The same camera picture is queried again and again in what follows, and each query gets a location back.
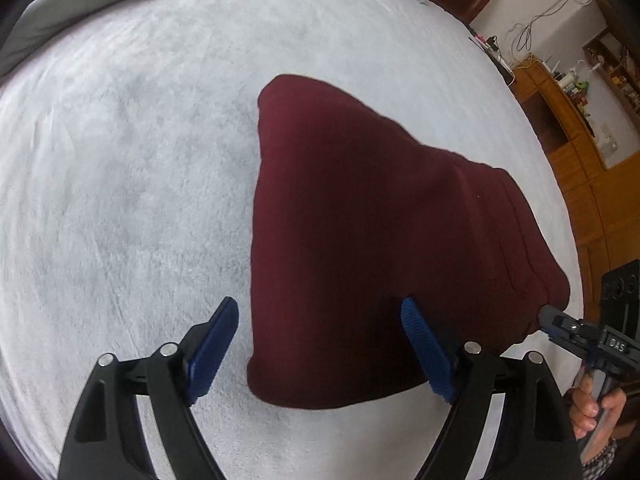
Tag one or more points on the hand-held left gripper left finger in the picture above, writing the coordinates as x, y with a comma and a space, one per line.
212, 350

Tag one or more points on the orange wooden cabinet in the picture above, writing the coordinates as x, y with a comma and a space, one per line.
585, 170

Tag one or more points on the white fleece blanket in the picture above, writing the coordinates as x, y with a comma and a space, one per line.
125, 185

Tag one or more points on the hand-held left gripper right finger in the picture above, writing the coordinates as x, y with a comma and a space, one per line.
427, 350

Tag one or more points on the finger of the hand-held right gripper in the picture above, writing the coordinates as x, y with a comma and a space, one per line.
562, 327

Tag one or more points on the person's right hand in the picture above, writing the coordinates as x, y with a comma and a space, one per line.
585, 405

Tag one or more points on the white power strip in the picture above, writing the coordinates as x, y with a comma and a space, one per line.
492, 52

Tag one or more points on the maroon pants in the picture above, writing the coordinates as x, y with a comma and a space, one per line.
380, 260

